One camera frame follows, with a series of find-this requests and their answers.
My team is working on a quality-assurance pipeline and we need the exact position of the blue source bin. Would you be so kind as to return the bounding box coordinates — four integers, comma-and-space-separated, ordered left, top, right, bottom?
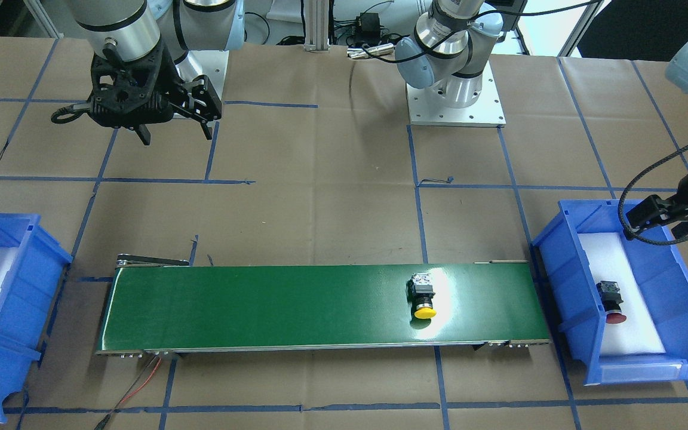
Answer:
533, 199, 688, 386

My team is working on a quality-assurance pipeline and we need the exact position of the black braided cable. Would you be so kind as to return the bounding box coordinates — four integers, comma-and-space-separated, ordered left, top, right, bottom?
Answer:
618, 122, 688, 247

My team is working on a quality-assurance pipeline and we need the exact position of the aluminium frame post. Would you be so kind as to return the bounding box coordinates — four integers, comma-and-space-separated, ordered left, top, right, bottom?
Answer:
300, 1, 333, 52

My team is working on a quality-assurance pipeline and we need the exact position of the red push button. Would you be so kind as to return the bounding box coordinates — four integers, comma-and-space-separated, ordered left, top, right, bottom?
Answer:
596, 280, 627, 325

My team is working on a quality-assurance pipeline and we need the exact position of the yellow push button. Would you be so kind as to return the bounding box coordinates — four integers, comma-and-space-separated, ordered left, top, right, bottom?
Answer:
407, 272, 437, 320

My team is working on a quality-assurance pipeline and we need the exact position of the green conveyor belt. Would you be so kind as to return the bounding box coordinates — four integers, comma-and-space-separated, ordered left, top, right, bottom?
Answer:
96, 262, 549, 356

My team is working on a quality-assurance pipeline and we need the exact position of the blue destination bin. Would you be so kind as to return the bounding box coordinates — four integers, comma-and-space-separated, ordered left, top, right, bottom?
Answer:
0, 213, 73, 423

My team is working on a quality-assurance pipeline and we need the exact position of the red black wire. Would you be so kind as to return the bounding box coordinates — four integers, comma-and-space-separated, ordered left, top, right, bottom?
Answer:
94, 355, 164, 430

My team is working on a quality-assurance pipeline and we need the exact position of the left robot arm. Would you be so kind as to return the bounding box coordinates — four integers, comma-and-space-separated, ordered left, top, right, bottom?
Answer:
394, 1, 688, 245

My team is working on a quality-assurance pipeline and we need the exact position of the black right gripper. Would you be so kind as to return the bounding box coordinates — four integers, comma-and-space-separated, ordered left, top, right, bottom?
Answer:
90, 42, 222, 145

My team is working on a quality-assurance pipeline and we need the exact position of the white foam pad source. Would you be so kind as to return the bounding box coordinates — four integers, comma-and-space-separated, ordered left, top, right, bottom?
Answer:
578, 232, 666, 357

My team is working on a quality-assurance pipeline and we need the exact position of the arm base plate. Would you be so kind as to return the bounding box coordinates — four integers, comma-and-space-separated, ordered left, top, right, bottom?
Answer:
174, 51, 229, 99
405, 62, 507, 128

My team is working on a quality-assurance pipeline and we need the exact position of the black power adapter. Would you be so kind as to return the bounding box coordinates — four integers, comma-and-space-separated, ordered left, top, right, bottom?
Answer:
355, 12, 380, 39

